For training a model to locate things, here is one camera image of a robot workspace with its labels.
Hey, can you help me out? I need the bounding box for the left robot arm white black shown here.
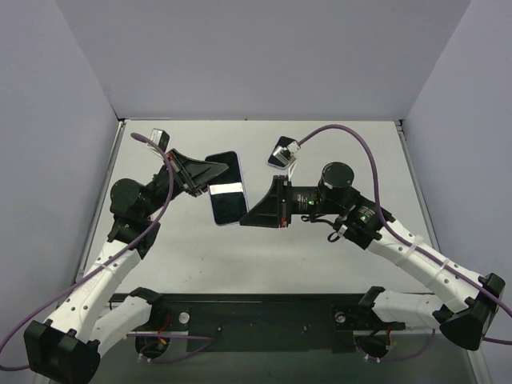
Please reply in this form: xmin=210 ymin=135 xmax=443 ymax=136
xmin=23 ymin=150 xmax=229 ymax=383

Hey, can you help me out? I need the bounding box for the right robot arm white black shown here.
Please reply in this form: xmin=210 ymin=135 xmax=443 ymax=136
xmin=240 ymin=162 xmax=505 ymax=350

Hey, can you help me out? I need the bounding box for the black phone on table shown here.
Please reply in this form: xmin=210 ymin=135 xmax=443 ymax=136
xmin=267 ymin=136 xmax=300 ymax=170

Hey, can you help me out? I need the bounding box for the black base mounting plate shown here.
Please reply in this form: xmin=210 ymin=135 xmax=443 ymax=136
xmin=141 ymin=294 xmax=405 ymax=353

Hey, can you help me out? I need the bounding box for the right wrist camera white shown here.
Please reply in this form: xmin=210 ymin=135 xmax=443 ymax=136
xmin=273 ymin=141 xmax=301 ymax=179

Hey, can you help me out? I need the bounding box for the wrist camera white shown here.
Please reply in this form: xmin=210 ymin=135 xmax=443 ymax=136
xmin=273 ymin=141 xmax=301 ymax=179
xmin=149 ymin=128 xmax=170 ymax=153

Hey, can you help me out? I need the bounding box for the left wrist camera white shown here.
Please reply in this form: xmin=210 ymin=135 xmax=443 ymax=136
xmin=149 ymin=128 xmax=170 ymax=153

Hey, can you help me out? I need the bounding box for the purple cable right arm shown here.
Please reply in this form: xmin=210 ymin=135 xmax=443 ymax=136
xmin=298 ymin=124 xmax=512 ymax=364

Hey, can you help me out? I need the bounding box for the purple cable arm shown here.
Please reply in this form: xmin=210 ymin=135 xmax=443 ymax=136
xmin=298 ymin=124 xmax=512 ymax=364
xmin=0 ymin=133 xmax=215 ymax=371

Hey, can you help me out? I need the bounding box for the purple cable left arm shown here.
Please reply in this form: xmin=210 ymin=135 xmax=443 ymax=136
xmin=0 ymin=133 xmax=215 ymax=371

